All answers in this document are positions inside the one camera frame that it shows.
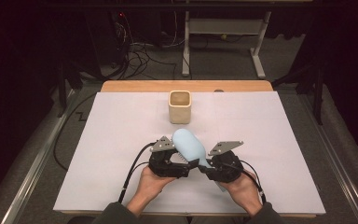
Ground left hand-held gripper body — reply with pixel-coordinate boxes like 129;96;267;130
148;135;190;179

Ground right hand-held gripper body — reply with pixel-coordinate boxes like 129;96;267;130
205;140;244;184

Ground light blue hairbrush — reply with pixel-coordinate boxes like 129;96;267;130
172;128;227;193

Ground cream square cup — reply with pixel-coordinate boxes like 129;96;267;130
168;90;193;125

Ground person's left hand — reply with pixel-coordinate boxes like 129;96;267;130
135;166;176;200

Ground person's right hand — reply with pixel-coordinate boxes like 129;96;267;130
218;172;264;209

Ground white table cover sheet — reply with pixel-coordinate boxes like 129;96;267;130
53;91;326;216

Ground person's grey trousers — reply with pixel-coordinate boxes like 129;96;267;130
188;216;247;224

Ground wooden table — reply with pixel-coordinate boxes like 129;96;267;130
61;79;318;218

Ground black stand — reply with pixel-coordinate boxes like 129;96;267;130
55;59;85;119
271;62;326;126

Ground black computer tower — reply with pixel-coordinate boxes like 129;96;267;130
83;10;132;70

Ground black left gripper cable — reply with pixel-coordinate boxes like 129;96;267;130
117;141;157;203

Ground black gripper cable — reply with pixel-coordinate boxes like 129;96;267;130
117;141;157;203
241;160;267;205

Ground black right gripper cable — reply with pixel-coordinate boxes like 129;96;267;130
241;160;267;205

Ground black floor cable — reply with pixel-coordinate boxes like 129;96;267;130
53;92;98;172

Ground aluminium floor rail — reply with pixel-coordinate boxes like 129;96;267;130
0;89;76;224
297;92;358;224

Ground bundle of floor cables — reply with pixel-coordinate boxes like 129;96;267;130
111;12;187;80

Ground white metal desk frame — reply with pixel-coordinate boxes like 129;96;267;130
181;10;273;79

